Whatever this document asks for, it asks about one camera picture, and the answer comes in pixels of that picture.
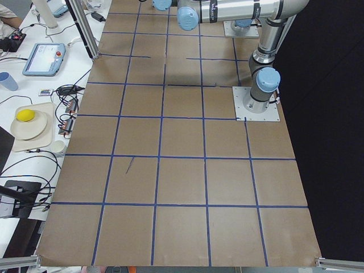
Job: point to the black camera stand base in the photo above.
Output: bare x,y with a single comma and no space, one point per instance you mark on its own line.
18,198

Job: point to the black power adapter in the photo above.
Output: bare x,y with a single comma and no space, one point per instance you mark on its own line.
98,17

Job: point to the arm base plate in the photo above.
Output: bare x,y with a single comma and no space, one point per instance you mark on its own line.
241,29
248,109

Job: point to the aluminium frame post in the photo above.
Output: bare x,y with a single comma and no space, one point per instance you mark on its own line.
79,18

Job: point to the beige plate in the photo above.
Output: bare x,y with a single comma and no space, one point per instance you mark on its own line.
28,130

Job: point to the blue plastic cup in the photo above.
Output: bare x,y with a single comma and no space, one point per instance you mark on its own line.
8,81

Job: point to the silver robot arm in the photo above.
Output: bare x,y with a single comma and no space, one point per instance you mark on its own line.
192,13
272,16

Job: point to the blue teach pendant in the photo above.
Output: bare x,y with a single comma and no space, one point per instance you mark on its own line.
45,59
58,7

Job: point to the beige tray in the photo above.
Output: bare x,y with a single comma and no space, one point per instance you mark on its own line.
46,137

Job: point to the yellow lemon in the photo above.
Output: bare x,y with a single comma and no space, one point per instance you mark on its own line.
25,115

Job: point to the white cylinder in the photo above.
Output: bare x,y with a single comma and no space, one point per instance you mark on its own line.
46,13

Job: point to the white paper cup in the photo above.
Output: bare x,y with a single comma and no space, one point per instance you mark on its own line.
58,148

